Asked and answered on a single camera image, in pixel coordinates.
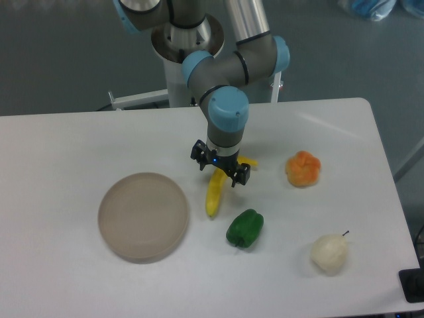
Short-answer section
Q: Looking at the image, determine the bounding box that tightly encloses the beige round plate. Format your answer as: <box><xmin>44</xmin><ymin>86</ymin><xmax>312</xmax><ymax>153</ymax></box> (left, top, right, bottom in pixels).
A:
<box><xmin>97</xmin><ymin>172</ymin><xmax>189</xmax><ymax>263</ymax></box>

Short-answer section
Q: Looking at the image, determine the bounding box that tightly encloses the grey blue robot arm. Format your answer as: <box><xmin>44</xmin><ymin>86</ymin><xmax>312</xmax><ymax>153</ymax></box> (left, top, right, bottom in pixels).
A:
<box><xmin>115</xmin><ymin>1</ymin><xmax>290</xmax><ymax>185</ymax></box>

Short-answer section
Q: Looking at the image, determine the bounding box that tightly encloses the white pear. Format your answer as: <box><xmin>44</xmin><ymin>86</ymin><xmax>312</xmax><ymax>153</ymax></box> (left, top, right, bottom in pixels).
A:
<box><xmin>309</xmin><ymin>231</ymin><xmax>350</xmax><ymax>276</ymax></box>

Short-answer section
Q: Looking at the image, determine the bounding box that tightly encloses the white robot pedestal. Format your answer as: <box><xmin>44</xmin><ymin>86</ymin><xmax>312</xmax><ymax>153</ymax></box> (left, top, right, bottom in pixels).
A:
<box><xmin>151</xmin><ymin>14</ymin><xmax>225</xmax><ymax>107</ymax></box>

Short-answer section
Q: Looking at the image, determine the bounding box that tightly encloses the black device at table edge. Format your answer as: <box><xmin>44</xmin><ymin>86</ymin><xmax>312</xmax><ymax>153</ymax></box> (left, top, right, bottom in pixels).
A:
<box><xmin>398</xmin><ymin>268</ymin><xmax>423</xmax><ymax>303</ymax></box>

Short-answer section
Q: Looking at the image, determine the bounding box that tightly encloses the white left support bracket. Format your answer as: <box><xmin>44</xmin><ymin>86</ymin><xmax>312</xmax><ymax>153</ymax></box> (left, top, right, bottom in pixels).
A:
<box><xmin>108</xmin><ymin>89</ymin><xmax>168</xmax><ymax>110</ymax></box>

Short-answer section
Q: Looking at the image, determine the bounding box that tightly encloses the blue plastic bag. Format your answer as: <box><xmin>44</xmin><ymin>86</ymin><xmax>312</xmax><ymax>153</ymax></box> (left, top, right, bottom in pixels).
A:
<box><xmin>337</xmin><ymin>0</ymin><xmax>423</xmax><ymax>22</ymax></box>

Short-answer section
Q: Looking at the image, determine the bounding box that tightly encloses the white right support bracket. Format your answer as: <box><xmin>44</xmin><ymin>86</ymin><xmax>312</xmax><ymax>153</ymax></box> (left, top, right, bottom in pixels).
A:
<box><xmin>270</xmin><ymin>72</ymin><xmax>284</xmax><ymax>103</ymax></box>

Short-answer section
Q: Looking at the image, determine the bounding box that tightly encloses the green bell pepper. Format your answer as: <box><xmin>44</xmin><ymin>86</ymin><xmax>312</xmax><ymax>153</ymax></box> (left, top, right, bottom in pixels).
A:
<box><xmin>226</xmin><ymin>209</ymin><xmax>264</xmax><ymax>248</ymax></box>

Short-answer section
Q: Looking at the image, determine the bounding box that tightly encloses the yellow banana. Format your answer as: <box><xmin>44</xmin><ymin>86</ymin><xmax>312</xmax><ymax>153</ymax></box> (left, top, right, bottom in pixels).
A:
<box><xmin>205</xmin><ymin>155</ymin><xmax>258</xmax><ymax>219</ymax></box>

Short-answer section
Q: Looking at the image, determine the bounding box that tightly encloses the orange peeled mandarin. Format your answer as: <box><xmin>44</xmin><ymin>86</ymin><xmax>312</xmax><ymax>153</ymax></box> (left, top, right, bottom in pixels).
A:
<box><xmin>285</xmin><ymin>150</ymin><xmax>321</xmax><ymax>187</ymax></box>

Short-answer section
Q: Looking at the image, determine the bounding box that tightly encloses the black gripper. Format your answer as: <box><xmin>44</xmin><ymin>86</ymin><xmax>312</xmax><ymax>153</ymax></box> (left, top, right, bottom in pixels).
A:
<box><xmin>190</xmin><ymin>140</ymin><xmax>250</xmax><ymax>187</ymax></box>

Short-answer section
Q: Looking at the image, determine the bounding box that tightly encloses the white support bracket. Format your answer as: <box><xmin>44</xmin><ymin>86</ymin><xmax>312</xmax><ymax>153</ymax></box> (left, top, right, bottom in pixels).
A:
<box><xmin>270</xmin><ymin>72</ymin><xmax>284</xmax><ymax>103</ymax></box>
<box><xmin>108</xmin><ymin>89</ymin><xmax>168</xmax><ymax>110</ymax></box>

